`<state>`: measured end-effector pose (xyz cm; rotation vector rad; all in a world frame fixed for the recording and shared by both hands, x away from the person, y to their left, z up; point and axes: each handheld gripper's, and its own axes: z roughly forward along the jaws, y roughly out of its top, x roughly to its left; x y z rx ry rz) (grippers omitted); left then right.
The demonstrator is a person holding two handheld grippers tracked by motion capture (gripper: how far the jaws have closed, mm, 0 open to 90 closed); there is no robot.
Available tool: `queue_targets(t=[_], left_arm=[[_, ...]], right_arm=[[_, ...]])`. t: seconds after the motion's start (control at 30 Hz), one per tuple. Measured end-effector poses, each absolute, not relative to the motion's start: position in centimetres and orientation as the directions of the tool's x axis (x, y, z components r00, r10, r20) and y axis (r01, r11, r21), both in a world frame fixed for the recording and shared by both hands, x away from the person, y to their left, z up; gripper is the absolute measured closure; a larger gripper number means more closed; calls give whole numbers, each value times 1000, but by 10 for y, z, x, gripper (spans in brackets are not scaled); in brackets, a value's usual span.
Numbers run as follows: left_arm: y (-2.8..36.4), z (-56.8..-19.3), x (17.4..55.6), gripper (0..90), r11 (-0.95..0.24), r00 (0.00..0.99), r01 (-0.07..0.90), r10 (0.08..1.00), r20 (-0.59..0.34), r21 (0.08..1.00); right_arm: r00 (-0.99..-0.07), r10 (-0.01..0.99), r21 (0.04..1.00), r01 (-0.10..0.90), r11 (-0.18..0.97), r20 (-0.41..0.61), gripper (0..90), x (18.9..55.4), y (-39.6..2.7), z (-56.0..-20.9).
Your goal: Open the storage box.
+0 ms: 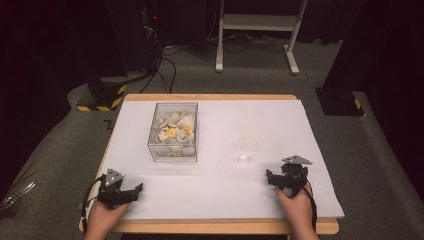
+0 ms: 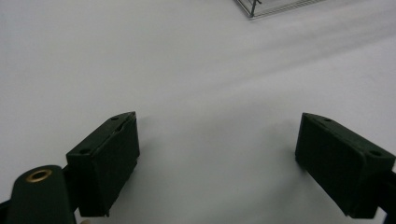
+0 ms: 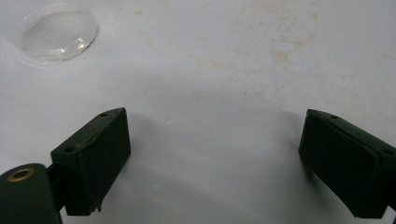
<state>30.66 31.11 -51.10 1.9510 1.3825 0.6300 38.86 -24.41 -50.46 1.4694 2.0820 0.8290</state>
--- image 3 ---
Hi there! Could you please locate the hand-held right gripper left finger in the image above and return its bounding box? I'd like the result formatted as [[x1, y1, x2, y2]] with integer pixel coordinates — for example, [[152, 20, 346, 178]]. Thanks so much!
[[50, 106, 132, 217]]

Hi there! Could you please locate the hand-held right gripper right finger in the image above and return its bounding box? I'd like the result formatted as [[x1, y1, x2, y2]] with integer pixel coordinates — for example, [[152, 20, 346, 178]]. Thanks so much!
[[298, 108, 396, 219]]

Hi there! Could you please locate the clear plastic cup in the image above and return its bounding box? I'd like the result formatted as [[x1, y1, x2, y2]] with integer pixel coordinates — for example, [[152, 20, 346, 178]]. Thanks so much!
[[18, 3, 100, 63]]

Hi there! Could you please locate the white table mat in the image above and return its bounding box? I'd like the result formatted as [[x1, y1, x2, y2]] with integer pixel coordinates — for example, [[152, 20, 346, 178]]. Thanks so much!
[[0, 0, 396, 224]]

